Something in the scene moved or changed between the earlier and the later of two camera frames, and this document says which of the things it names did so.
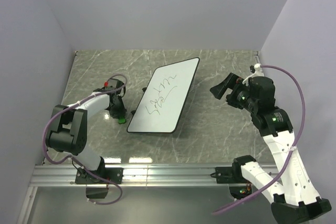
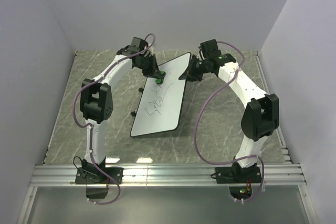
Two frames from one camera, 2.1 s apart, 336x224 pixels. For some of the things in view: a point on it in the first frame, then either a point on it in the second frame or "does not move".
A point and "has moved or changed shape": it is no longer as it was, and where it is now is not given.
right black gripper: x=230 y=82 → x=189 y=74
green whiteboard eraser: x=122 y=120 → x=160 y=81
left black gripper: x=121 y=112 → x=154 y=72
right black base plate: x=229 y=174 does not move
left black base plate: x=115 y=174 does not move
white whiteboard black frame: x=162 y=107 has moved or changed shape
